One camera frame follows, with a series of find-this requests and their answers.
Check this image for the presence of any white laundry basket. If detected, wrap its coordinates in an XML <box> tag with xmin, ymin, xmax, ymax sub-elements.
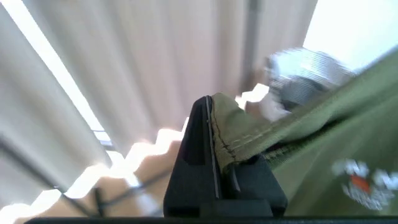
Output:
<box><xmin>264</xmin><ymin>47</ymin><xmax>357</xmax><ymax>123</ymax></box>

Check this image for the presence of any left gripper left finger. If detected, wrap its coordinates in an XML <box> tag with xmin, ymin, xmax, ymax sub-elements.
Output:
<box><xmin>163</xmin><ymin>95</ymin><xmax>221</xmax><ymax>218</ymax></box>

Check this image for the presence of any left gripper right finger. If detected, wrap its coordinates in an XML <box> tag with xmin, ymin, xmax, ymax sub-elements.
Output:
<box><xmin>217</xmin><ymin>154</ymin><xmax>289</xmax><ymax>218</ymax></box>

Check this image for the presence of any black clothes rack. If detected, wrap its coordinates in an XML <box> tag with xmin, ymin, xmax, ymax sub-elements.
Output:
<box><xmin>0</xmin><ymin>0</ymin><xmax>262</xmax><ymax>218</ymax></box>

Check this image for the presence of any green printed t-shirt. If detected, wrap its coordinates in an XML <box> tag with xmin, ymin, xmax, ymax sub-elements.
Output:
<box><xmin>210</xmin><ymin>45</ymin><xmax>398</xmax><ymax>217</ymax></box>

